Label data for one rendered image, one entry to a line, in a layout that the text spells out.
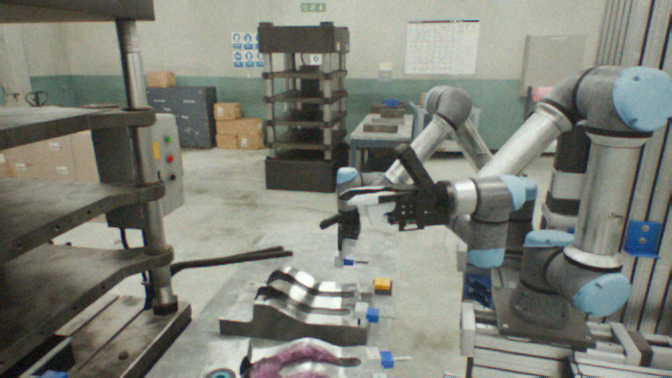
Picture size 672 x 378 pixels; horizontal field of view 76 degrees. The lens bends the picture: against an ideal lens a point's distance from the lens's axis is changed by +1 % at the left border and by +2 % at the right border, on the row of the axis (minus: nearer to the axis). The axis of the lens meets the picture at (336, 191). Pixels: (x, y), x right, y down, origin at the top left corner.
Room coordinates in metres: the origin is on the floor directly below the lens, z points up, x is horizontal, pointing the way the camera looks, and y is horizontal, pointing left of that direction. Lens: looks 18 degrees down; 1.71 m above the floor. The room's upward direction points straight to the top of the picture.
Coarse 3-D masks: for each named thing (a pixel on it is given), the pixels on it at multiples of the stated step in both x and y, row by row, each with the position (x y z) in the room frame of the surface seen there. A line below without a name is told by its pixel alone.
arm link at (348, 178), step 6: (342, 168) 1.53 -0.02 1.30; (348, 168) 1.53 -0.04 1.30; (342, 174) 1.48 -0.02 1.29; (348, 174) 1.48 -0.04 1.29; (354, 174) 1.49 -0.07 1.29; (342, 180) 1.48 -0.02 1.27; (348, 180) 1.47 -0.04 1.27; (354, 180) 1.48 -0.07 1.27; (360, 180) 1.49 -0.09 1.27; (342, 186) 1.48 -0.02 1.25; (348, 186) 1.48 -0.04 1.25; (354, 186) 1.48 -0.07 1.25; (360, 186) 1.48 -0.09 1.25; (342, 192) 1.48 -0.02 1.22; (342, 198) 1.48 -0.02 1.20; (348, 198) 1.48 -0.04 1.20
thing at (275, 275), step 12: (276, 276) 1.35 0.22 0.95; (288, 276) 1.38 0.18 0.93; (264, 288) 1.36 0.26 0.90; (276, 288) 1.28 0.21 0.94; (300, 288) 1.34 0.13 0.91; (312, 288) 1.37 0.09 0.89; (288, 300) 1.26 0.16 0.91; (312, 312) 1.23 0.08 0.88; (324, 312) 1.23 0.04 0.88; (336, 312) 1.23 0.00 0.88; (348, 312) 1.22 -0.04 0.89
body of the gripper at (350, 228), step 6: (342, 210) 1.49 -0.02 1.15; (354, 210) 1.49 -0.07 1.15; (348, 216) 1.50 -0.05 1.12; (354, 216) 1.49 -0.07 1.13; (342, 222) 1.50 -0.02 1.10; (348, 222) 1.50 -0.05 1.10; (354, 222) 1.49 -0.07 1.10; (360, 222) 1.53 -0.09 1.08; (342, 228) 1.48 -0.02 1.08; (348, 228) 1.48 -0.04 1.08; (354, 228) 1.47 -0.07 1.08; (360, 228) 1.54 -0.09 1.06; (342, 234) 1.48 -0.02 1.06; (348, 234) 1.49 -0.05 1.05; (354, 234) 1.48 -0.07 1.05
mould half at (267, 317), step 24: (288, 288) 1.31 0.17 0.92; (336, 288) 1.37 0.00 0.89; (360, 288) 1.37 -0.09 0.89; (240, 312) 1.26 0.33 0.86; (264, 312) 1.20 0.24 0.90; (288, 312) 1.19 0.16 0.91; (264, 336) 1.20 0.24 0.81; (288, 336) 1.18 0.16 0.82; (312, 336) 1.17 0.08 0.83; (336, 336) 1.15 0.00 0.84; (360, 336) 1.14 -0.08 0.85
